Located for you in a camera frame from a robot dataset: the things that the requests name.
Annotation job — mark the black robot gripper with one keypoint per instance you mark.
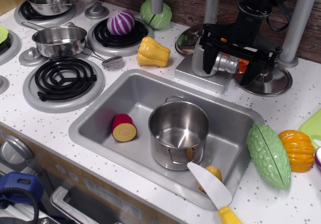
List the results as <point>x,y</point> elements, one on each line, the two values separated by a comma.
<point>241,39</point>

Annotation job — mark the silver toy faucet lever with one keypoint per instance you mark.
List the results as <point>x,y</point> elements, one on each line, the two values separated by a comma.
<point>226,63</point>

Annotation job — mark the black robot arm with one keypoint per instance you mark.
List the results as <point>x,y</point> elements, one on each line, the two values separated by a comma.
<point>261,7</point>

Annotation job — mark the silver faucet base block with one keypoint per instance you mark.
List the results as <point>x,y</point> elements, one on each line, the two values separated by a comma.
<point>191,70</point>

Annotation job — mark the steel pot lid right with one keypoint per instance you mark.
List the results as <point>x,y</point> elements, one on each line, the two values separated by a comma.
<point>270,82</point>

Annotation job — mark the steel pot lid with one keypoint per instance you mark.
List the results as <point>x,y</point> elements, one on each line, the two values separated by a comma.
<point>185,43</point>
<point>270,82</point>

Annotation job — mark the steel pot lid back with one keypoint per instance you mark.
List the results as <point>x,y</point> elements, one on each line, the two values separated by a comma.
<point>185,43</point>

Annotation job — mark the yellow toy bell pepper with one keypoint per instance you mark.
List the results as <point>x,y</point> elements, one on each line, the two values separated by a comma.
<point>150,52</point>

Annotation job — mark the green toy cabbage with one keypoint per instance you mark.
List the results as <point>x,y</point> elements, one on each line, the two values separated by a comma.
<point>156,21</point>

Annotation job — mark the steel pot in sink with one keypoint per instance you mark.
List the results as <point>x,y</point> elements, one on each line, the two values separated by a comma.
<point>178,132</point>

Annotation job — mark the green toy bitter gourd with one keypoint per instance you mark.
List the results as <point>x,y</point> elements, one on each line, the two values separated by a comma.
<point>269,155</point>

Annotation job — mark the green cutting board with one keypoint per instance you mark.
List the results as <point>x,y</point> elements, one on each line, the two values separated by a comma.
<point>311,127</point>

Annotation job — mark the grey toy sink basin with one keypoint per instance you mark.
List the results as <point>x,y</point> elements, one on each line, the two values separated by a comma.
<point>137,93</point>

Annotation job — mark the yellow toy corn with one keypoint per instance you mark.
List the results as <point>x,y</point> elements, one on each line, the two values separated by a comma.
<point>213,170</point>

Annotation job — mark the orange toy pumpkin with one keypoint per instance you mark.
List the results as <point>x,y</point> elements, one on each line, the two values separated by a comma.
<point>299,149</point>

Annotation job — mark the purple striped toy onion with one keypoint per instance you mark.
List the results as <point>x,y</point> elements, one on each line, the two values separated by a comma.
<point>120,23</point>

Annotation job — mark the silver toy spoon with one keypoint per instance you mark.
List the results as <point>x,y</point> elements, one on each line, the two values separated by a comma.
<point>104,62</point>

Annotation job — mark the purple toy onion half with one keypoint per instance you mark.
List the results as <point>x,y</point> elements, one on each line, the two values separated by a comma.
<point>317,157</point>

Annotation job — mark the red yellow toy fruit half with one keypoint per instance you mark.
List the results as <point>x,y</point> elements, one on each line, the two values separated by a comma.
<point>123,128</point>

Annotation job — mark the middle black stove burner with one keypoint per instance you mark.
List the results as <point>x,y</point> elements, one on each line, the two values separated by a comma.
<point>102,42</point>

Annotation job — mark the black stove burner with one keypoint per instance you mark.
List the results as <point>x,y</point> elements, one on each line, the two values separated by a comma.
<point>102,42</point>
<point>63,85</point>

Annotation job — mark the white yellow toy knife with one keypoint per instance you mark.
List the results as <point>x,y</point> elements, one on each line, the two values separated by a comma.
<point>217,192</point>

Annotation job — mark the grey stove knob back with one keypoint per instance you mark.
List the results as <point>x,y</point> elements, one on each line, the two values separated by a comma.
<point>96,11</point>

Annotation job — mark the grey stove knob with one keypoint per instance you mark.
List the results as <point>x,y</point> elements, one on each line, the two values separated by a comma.
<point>31,58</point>
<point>96,11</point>

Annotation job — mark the front black stove burner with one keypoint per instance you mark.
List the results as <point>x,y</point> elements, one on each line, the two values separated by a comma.
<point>63,85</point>

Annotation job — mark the grey stove knob left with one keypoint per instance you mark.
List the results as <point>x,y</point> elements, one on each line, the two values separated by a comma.
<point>31,58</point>

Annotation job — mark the back left stove burner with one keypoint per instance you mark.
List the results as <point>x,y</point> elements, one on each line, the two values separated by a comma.
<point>25,13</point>

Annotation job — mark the left edge stove burner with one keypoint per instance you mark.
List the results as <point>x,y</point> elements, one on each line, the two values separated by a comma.
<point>8,54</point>

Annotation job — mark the grey stove knob edge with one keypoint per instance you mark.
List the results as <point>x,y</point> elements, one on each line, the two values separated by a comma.
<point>4,84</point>

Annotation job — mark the green toy vegetable left edge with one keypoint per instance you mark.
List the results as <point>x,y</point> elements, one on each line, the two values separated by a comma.
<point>4,38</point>

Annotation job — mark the grey oven knob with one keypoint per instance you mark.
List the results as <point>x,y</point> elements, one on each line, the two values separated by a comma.
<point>14,151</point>

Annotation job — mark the grey support post middle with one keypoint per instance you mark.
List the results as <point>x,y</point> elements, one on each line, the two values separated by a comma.
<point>211,11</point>

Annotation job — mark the grey support post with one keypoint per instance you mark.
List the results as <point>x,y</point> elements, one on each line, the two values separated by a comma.
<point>211,11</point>
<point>302,10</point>

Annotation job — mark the grey support post right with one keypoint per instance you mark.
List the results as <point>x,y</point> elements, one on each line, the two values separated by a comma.
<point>302,10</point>

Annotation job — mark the steel saucepan with handle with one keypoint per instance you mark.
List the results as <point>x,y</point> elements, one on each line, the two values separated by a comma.
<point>59,41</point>

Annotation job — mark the grey oven door handle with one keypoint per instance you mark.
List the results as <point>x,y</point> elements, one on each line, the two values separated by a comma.
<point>60,203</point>

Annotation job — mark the blue clamp with cable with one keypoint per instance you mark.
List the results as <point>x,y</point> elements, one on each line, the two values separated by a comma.
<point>19,187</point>

